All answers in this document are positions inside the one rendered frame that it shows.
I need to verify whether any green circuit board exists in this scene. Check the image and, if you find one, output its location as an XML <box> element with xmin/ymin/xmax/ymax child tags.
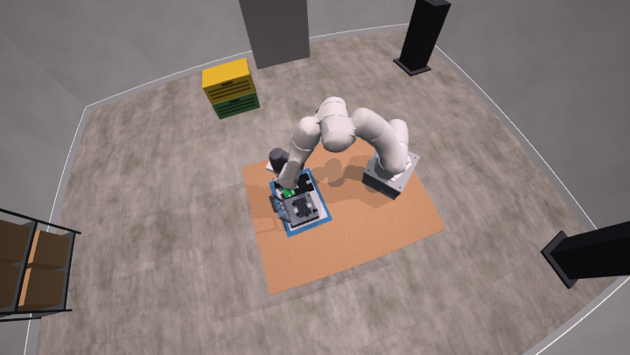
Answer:
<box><xmin>282</xmin><ymin>187</ymin><xmax>296</xmax><ymax>198</ymax></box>

